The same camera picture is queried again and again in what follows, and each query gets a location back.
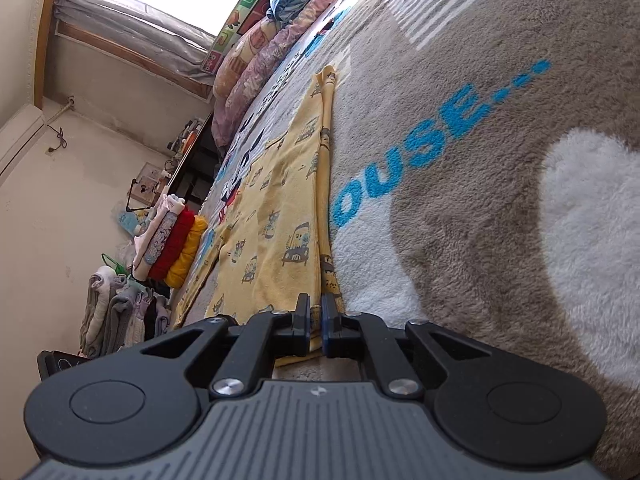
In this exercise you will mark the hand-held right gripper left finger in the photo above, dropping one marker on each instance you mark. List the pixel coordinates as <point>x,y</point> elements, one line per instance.
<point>302,322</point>

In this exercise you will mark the framed picture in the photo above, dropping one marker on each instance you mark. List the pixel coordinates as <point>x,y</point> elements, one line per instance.
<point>147,177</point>

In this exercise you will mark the black flat device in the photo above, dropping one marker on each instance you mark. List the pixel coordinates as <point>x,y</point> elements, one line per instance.
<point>55,362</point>

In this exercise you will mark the pile of grey clothes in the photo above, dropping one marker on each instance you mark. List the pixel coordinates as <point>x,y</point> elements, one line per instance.
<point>110,310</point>

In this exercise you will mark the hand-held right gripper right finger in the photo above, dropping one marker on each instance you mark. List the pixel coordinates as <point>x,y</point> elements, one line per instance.
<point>327,325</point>

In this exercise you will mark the yellow printed shirt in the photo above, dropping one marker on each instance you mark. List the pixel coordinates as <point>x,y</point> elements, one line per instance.
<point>280,200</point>

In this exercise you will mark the light blue box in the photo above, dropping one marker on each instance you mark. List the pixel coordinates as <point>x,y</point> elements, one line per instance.
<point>127,221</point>

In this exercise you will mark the orange cartoon pillow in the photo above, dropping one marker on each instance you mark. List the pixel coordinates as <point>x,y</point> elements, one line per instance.
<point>245,55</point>

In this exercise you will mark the green bag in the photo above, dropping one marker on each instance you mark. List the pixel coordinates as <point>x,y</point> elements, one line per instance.
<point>112,262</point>

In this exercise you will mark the white pink folded garment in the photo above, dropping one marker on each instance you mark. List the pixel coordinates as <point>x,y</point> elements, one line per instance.
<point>150,240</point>

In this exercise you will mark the wooden window frame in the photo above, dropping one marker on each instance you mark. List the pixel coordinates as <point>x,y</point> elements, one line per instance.
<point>150,62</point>

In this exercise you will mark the colourful alphabet play mat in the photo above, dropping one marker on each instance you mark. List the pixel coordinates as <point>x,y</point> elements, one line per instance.
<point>250,0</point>

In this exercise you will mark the red folded garment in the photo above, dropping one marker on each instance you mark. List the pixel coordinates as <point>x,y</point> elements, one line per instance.
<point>172,245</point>

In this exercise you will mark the dark desk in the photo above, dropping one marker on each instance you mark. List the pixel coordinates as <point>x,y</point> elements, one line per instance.
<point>195,170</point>

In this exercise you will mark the blue grey printed folded garment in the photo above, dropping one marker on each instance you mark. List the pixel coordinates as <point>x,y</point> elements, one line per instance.
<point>162,240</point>

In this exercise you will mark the small items on desk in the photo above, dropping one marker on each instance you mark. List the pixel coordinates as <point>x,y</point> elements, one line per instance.
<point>187,135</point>

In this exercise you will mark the white air conditioner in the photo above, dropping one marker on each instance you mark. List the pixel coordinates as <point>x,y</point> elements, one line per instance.
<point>20,135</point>

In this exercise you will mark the grey curtain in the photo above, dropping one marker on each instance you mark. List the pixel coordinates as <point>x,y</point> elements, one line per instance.
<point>125,25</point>

